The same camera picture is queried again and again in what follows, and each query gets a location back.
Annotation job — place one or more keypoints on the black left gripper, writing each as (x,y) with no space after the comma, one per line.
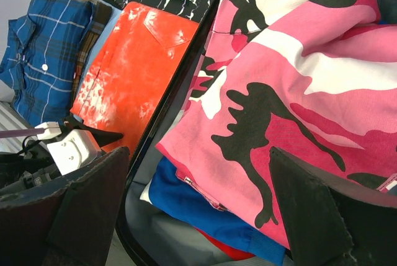
(33,165)

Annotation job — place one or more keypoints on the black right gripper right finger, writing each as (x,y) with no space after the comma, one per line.
(329,220)

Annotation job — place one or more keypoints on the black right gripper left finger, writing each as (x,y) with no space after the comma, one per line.
(67,221)

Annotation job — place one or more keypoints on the blue shirt white letters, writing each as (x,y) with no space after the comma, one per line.
(180,201)

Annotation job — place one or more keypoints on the blue plaid shirt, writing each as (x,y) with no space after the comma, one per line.
(41,55)

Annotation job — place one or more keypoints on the orange tie-dye shirt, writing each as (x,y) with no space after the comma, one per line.
(131,72)

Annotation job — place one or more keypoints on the pink camouflage shirt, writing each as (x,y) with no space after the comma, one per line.
(316,78)

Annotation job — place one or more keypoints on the brown plaid shirt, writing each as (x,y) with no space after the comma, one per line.
(100,17)

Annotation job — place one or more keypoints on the blue suitcase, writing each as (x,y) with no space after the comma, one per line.
(155,238)

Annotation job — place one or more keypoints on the red shirt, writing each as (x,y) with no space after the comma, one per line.
(234,254)

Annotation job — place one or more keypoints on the light blue shirt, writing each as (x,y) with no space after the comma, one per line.
(103,37)

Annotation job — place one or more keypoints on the aluminium frame rail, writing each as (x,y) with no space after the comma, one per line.
(11,120)

